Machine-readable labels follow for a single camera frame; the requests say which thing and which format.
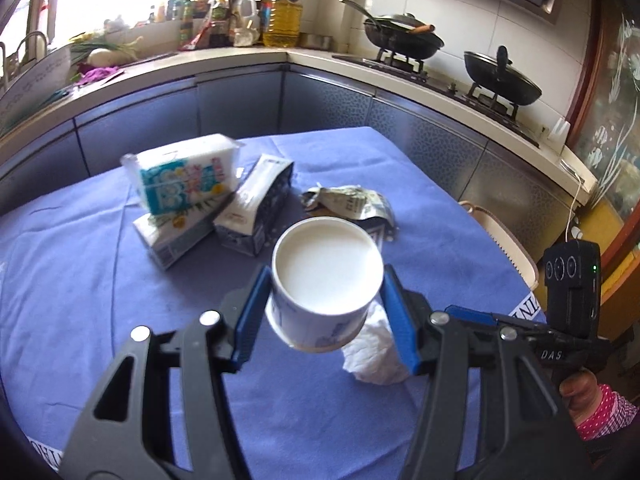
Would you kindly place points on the small metal bowl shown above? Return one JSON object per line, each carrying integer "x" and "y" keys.
{"x": 316, "y": 41}

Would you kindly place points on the chrome faucet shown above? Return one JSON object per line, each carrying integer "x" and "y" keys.
{"x": 35, "y": 40}

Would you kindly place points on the white tissue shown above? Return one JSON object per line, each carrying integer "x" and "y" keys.
{"x": 372, "y": 355}

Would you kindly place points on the white enamel basin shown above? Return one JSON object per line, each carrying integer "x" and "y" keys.
{"x": 35, "y": 80}

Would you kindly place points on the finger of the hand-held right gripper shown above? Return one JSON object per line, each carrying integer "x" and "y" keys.
{"x": 480, "y": 316}

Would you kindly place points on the grey kitchen cabinet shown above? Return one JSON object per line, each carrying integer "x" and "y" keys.
{"x": 225, "y": 105}

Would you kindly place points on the white radish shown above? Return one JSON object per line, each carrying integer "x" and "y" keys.
{"x": 102, "y": 57}

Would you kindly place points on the person's right hand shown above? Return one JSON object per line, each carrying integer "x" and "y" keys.
{"x": 580, "y": 397}

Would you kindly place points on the beige plastic basket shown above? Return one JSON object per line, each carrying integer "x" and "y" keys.
{"x": 505, "y": 242}

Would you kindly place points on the white paper cup blue print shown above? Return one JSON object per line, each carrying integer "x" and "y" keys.
{"x": 325, "y": 270}

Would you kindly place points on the blue printed tablecloth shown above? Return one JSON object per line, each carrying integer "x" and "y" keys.
{"x": 100, "y": 285}

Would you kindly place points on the green onions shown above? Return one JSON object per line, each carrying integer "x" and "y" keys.
{"x": 105, "y": 45}

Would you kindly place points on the gas stove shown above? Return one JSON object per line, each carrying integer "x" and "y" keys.
{"x": 450, "y": 87}

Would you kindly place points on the foil snack wrapper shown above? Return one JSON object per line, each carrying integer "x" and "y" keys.
{"x": 350, "y": 202}

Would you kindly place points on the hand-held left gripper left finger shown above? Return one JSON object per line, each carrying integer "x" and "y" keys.
{"x": 252, "y": 310}

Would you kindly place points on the white plastic jug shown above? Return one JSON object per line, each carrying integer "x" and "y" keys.
{"x": 245, "y": 15}

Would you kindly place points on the row of condiment bottles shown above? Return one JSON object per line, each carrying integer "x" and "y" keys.
{"x": 200, "y": 15}

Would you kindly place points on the purple cloth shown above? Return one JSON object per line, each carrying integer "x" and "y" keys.
{"x": 97, "y": 75}

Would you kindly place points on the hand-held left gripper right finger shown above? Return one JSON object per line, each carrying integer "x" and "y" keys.
{"x": 400, "y": 320}

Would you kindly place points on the white and teal tissue pack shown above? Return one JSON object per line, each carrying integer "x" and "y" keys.
{"x": 185, "y": 175}

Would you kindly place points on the yellow cooking oil bottle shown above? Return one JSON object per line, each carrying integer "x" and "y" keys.
{"x": 282, "y": 20}

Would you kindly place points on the flat white charging device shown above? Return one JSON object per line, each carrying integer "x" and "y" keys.
{"x": 570, "y": 166}

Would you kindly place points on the black pan with lid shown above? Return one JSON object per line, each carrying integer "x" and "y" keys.
{"x": 500, "y": 85}

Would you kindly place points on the crushed grey carton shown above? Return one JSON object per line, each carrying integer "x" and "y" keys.
{"x": 175, "y": 240}

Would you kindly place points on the person's right forearm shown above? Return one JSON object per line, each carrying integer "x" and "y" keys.
{"x": 610, "y": 412}

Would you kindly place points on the black wok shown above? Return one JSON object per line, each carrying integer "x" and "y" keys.
{"x": 400, "y": 42}

